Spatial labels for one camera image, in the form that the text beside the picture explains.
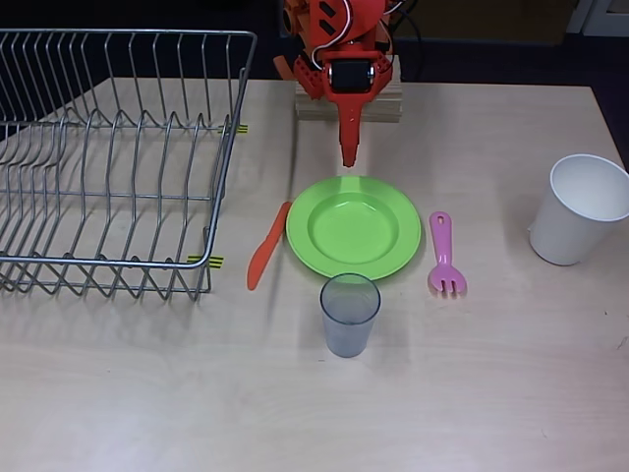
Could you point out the orange gripper black servo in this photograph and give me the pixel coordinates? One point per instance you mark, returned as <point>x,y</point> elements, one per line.
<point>350,77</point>

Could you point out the green plastic plate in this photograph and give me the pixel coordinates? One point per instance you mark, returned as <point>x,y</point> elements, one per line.
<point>354,226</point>

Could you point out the orange plastic knife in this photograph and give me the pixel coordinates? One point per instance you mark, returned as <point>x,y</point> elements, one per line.
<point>268,246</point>

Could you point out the pink plastic fork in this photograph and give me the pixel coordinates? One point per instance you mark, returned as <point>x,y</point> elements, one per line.
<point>442,246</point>

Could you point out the translucent grey plastic cup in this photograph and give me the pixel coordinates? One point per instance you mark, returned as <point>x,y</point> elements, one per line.
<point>349,324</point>

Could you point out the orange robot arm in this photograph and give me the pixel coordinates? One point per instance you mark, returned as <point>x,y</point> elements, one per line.
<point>354,19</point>

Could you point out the stacked wooden base boards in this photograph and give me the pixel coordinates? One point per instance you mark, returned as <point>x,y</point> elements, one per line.
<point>383,110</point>

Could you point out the light orange clamp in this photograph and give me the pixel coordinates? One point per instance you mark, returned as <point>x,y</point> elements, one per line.
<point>287,19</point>

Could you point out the brown partition board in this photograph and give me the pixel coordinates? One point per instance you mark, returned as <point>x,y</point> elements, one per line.
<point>491,19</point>

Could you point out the white paper cup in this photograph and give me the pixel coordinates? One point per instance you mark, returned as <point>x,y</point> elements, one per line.
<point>565,236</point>

